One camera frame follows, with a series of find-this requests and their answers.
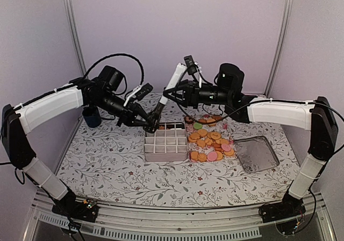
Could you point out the dark blue cup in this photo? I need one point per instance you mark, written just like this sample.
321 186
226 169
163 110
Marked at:
91 116

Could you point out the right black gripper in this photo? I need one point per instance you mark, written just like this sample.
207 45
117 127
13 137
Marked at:
190 93

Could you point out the floral tablecloth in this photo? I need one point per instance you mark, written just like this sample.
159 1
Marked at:
179 166

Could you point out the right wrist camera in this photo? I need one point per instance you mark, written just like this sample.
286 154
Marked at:
193 70

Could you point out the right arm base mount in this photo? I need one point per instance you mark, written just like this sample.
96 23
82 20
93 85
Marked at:
288 207

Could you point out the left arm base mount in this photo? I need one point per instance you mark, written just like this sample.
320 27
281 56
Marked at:
86 210

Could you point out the brown flower cookie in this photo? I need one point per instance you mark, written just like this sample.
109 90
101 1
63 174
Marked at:
169 127

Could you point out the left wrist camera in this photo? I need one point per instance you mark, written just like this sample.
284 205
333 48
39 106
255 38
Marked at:
138 93

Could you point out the right aluminium frame post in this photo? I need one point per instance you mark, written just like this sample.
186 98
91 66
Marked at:
279 47

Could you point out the metal serving tongs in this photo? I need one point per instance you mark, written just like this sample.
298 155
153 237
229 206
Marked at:
155 115

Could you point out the chocolate donut cookie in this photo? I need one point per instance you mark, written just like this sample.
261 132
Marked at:
188 120

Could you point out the green round cookie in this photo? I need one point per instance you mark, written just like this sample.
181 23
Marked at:
197 126

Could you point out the pink round cookie right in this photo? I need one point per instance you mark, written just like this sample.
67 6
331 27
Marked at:
226 147

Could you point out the metal tin with white dividers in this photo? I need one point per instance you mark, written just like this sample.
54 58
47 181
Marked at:
166 145

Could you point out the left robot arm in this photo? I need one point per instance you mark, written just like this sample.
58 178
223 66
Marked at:
21 120

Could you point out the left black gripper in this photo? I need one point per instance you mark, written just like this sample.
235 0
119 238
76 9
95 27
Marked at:
130 110

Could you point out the silver tin lid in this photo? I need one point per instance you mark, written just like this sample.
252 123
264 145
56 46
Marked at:
256 154

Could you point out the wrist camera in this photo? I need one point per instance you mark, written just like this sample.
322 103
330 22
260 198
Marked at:
193 70
138 93

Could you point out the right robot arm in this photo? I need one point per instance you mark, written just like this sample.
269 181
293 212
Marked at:
315 116

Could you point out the aluminium front rail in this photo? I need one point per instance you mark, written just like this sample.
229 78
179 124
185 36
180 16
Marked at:
119 221

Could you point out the aluminium frame post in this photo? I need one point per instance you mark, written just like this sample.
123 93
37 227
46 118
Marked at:
74 35
279 47

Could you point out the left aluminium frame post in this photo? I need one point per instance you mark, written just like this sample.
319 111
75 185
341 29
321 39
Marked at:
74 35

